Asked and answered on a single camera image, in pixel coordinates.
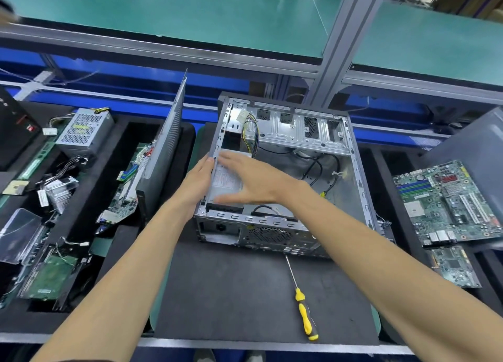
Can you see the person's left hand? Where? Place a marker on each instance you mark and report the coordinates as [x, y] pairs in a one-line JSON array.
[[192, 191]]

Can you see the person's right hand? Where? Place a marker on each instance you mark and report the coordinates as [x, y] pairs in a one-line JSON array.
[[267, 185]]

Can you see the person's left fingers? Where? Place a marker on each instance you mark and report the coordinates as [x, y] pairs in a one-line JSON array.
[[205, 169]]

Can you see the person's right thumb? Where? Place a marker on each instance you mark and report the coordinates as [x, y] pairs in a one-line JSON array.
[[234, 199]]

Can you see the grey metal computer case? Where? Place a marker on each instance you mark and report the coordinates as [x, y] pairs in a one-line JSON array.
[[314, 138]]

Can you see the person's left forearm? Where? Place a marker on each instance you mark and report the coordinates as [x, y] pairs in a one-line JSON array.
[[118, 287]]

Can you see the person's right forearm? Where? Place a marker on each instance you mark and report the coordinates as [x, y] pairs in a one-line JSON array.
[[393, 279]]

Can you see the silver power supply with label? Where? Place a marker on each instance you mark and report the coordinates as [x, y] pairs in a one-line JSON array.
[[226, 179]]

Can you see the grey perforated case side panel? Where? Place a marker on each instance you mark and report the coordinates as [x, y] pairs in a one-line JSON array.
[[165, 145]]

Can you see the green motherboard with blue slots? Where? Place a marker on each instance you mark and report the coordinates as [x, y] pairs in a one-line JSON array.
[[125, 193]]

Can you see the black foam work mat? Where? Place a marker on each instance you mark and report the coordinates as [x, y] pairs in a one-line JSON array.
[[243, 295]]

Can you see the blue bench beam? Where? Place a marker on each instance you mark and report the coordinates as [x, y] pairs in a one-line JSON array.
[[118, 81]]

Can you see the yellow black screwdriver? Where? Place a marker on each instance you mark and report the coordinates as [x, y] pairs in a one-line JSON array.
[[302, 306]]

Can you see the black foam parts tray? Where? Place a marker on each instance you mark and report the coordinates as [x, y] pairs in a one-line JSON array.
[[78, 216], [393, 216]]

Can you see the green memory stick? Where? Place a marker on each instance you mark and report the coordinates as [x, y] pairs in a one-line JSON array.
[[39, 159]]

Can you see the large green bench mat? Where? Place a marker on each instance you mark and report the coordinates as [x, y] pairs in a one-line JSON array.
[[157, 8]]

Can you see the hard drive with green board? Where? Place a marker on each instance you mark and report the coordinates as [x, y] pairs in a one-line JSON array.
[[49, 277]]

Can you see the square processor chip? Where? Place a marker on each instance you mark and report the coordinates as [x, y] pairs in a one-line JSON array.
[[15, 187]]

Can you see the black device with red mark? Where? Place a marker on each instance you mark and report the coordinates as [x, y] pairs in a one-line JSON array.
[[13, 130]]

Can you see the clear plastic bag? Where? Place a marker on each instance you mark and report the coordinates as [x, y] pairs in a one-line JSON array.
[[19, 234]]

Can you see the large green motherboard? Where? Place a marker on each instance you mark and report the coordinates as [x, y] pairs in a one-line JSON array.
[[448, 200]]

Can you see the small green circuit board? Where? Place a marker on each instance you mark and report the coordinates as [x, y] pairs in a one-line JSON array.
[[458, 265]]

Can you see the grey flat case panel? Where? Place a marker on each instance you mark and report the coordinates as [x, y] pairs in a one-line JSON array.
[[471, 142]]

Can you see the aluminium frame post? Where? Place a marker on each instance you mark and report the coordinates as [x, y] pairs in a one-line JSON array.
[[345, 39]]

